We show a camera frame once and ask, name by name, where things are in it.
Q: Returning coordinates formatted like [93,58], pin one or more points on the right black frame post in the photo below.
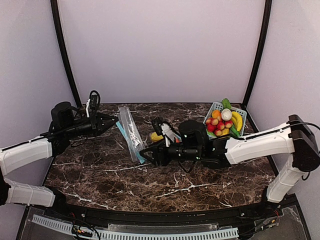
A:
[259,52]

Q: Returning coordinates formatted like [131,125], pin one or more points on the white toy radish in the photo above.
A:
[226,114]

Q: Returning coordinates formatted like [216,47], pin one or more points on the white slotted cable duct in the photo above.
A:
[122,232]

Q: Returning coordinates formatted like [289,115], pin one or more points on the green toy lettuce leaf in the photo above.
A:
[226,104]

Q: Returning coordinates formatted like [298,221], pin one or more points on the black frame post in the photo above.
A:
[259,52]
[63,51]

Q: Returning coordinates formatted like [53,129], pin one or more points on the yellow toy banana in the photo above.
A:
[237,121]

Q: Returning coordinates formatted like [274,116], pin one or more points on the green toy vegetable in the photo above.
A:
[226,131]

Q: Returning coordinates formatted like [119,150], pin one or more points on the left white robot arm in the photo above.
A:
[44,146]

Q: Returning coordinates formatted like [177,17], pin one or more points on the small orange toy fruit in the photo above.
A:
[216,114]

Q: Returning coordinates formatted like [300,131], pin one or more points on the light blue perforated basket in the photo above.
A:
[219,106]

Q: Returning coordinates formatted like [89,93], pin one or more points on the yellow toy mango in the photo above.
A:
[155,137]

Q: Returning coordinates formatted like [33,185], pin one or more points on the black front rail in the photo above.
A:
[226,216]

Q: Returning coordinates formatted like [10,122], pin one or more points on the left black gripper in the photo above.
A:
[98,123]

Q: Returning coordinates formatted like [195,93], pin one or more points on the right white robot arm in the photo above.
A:
[293,137]

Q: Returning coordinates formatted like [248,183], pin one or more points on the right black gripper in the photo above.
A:
[160,155]

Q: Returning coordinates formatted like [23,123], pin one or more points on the left black frame post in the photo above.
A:
[63,51]

